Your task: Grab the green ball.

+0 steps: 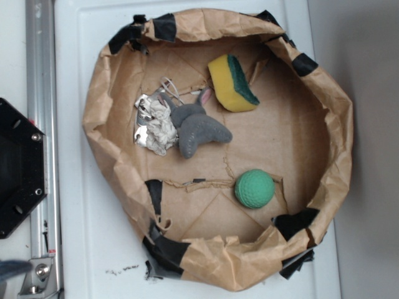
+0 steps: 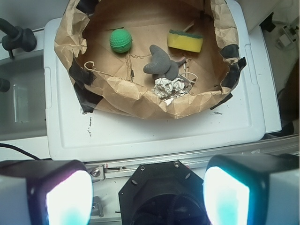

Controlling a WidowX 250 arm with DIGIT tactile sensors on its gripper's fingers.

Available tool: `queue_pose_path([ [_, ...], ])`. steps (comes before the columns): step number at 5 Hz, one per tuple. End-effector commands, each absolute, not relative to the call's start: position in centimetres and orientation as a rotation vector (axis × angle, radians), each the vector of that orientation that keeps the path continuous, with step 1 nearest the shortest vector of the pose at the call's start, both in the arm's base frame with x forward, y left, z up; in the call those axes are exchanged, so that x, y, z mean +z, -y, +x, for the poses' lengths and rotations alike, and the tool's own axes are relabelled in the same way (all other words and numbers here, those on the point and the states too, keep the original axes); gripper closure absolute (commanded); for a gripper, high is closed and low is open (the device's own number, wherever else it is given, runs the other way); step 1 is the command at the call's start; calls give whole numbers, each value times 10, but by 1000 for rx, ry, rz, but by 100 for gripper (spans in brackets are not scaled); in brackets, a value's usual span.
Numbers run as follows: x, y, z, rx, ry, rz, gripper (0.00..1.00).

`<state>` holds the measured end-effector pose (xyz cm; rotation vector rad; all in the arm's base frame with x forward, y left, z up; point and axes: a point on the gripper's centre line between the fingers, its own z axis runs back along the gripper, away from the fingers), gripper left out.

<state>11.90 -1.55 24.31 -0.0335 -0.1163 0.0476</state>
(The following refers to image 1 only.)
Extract green dimpled foam ball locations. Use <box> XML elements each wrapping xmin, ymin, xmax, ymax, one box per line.
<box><xmin>234</xmin><ymin>169</ymin><xmax>275</xmax><ymax>209</ymax></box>

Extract grey plush bunny toy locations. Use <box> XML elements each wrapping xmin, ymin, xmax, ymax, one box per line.
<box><xmin>158</xmin><ymin>87</ymin><xmax>233</xmax><ymax>159</ymax></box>

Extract yellow sponge with green scourer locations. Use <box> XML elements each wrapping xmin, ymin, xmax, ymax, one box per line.
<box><xmin>208</xmin><ymin>54</ymin><xmax>260</xmax><ymax>113</ymax></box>

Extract silver metal keys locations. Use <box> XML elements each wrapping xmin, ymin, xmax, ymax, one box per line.
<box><xmin>133</xmin><ymin>94</ymin><xmax>153</xmax><ymax>148</ymax></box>

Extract brown paper bag enclosure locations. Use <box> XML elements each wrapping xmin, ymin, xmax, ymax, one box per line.
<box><xmin>83</xmin><ymin>9</ymin><xmax>353</xmax><ymax>291</ymax></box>

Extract white cord loop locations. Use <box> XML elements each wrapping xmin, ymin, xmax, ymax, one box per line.
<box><xmin>160</xmin><ymin>77</ymin><xmax>185</xmax><ymax>105</ymax></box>

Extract aluminium extrusion rail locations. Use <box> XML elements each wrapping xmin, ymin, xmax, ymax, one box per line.
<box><xmin>26</xmin><ymin>1</ymin><xmax>64</xmax><ymax>298</ymax></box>

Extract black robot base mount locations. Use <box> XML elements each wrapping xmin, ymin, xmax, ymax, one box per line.
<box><xmin>1</xmin><ymin>98</ymin><xmax>46</xmax><ymax>239</ymax></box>

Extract metal corner bracket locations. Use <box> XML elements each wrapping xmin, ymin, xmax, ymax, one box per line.
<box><xmin>17</xmin><ymin>257</ymin><xmax>59</xmax><ymax>298</ymax></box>

